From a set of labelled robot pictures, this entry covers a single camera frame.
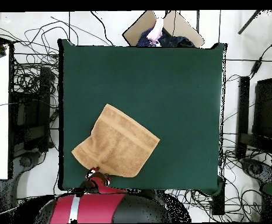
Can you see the dark green table cloth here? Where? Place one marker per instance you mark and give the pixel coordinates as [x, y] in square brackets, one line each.
[126, 77]

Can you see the black rod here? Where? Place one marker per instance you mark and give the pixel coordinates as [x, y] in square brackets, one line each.
[249, 22]

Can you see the dark blue clothing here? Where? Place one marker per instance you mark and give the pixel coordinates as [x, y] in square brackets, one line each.
[171, 40]

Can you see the orange terry towel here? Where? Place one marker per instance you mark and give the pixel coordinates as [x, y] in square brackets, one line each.
[119, 144]

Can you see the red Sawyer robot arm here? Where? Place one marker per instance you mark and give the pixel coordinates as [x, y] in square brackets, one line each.
[98, 207]

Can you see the black power adapter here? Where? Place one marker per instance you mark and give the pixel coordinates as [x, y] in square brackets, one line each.
[256, 67]

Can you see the brown cardboard box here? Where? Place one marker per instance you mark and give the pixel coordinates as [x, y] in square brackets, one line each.
[138, 28]

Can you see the pink garment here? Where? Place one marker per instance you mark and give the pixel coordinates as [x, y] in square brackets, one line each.
[157, 30]

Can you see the grey chair base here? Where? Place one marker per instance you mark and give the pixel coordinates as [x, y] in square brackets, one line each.
[26, 161]
[255, 168]

